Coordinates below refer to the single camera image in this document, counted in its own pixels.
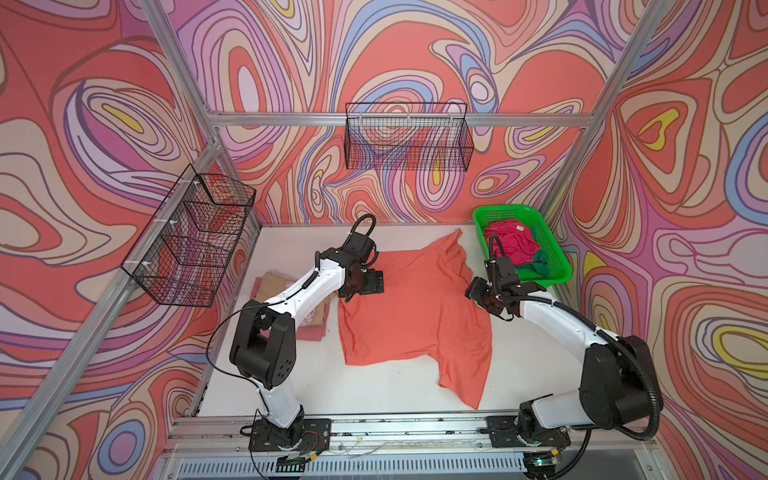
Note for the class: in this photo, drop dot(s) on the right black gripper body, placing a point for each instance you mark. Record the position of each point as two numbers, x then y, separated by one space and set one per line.
486 295

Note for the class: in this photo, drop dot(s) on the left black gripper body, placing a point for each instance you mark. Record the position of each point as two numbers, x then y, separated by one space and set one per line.
368 283

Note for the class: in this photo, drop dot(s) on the green plastic basket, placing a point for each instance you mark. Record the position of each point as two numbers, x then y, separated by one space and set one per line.
560 270

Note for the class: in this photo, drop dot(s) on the coral orange t shirt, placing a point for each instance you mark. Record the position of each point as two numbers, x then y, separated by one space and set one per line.
423 311

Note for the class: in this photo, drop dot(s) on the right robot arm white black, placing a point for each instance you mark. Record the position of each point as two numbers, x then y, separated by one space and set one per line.
618 387

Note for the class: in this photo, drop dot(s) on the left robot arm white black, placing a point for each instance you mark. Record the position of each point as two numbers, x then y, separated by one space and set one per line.
264 347

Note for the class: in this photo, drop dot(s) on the dark green t shirt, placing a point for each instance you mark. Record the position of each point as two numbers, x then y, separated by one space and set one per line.
539 264

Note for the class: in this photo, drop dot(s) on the magenta t shirt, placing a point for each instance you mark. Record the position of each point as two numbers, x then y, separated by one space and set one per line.
511 238

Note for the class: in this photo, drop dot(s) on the folded pink t shirt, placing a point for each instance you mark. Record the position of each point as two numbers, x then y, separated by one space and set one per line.
311 333

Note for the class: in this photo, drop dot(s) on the folded beige t shirt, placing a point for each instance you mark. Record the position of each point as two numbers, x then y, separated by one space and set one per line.
271 284

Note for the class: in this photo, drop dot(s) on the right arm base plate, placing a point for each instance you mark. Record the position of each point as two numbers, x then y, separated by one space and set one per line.
509 431

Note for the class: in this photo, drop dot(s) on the black wire basket back wall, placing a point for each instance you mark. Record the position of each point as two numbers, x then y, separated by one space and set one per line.
436 144

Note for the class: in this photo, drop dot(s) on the black wire basket wall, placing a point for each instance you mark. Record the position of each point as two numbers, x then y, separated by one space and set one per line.
201 221
436 144

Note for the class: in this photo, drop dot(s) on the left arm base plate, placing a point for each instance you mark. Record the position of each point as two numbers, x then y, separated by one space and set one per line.
304 435

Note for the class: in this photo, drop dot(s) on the aluminium frame horizontal back bar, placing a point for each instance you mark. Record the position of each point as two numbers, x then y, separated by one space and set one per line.
339 119

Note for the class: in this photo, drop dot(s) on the black wire basket left wall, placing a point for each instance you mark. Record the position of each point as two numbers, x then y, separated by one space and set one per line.
201 221

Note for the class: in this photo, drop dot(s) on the aluminium front rail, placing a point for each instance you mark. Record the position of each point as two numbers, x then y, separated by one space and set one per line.
350 434

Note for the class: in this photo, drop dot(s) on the white vented cable duct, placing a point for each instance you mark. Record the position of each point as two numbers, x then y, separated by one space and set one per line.
378 466

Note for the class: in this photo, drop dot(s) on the aluminium frame right post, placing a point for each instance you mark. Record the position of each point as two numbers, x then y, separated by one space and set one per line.
648 22

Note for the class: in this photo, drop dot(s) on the aluminium frame post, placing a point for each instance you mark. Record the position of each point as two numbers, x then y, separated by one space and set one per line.
648 22
214 154

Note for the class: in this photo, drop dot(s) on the aluminium frame left post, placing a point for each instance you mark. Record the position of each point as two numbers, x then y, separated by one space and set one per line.
214 154

